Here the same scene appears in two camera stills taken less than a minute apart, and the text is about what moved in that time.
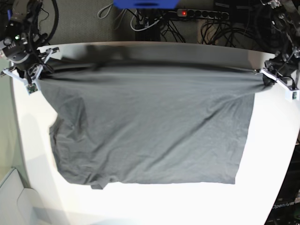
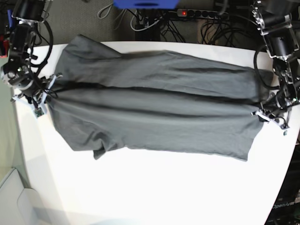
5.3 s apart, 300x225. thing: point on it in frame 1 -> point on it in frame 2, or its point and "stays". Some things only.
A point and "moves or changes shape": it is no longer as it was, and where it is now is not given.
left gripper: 30,73 -> 37,98
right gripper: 270,78 -> 278,116
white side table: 19,205 stays
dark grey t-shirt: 123,116 moves or changes shape
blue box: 146,4 stays
